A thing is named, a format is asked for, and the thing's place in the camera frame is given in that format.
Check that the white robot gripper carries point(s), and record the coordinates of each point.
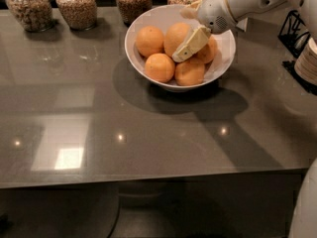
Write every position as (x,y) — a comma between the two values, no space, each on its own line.
(214,11)

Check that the orange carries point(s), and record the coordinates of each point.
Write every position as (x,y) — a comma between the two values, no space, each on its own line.
(209,51)
(174,36)
(149,41)
(190,72)
(160,67)

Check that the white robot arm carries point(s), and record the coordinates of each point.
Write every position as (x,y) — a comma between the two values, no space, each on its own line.
(304,220)

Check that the white ceramic bowl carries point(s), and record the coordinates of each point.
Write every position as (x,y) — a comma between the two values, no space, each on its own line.
(163,17)

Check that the white standing card holder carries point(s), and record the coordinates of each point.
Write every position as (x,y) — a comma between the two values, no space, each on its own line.
(243,24)

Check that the stack of round coasters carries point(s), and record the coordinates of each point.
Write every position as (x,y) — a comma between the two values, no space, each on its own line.
(306,64)

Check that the far left glass jar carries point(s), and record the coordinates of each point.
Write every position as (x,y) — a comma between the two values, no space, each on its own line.
(33,15)

